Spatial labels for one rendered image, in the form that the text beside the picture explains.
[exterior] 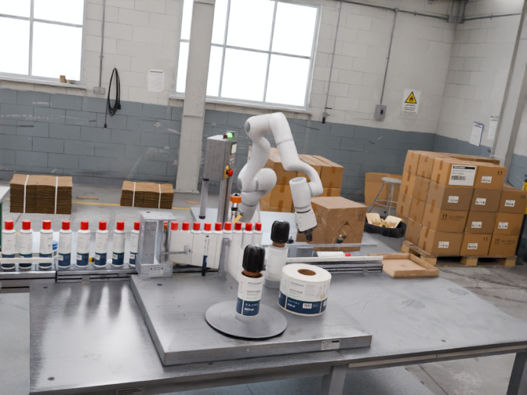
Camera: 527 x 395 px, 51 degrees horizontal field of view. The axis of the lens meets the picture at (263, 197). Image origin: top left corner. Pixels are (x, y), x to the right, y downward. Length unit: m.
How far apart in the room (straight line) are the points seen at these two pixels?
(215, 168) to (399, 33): 6.59
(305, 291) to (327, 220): 0.92
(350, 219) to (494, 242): 3.61
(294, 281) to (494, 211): 4.48
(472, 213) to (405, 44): 3.49
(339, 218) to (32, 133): 5.59
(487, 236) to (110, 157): 4.96
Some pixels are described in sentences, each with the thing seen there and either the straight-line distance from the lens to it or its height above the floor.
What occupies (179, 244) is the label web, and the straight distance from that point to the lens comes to 2.49.
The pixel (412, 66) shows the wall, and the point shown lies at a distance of 8.97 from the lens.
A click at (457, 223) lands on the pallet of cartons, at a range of 6.22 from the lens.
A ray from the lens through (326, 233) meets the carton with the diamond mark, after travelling 3.07.
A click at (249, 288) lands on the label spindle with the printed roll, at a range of 2.02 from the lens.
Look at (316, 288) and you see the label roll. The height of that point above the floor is 1.00.
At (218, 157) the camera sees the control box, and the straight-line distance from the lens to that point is 2.53.
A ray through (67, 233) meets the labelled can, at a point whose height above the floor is 1.04.
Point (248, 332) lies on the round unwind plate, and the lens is 2.01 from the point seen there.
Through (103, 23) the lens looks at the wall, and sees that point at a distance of 7.82.
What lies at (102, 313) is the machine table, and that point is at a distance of 2.22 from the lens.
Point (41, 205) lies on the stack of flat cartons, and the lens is 6.51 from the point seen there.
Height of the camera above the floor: 1.79
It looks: 13 degrees down
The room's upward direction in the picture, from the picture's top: 7 degrees clockwise
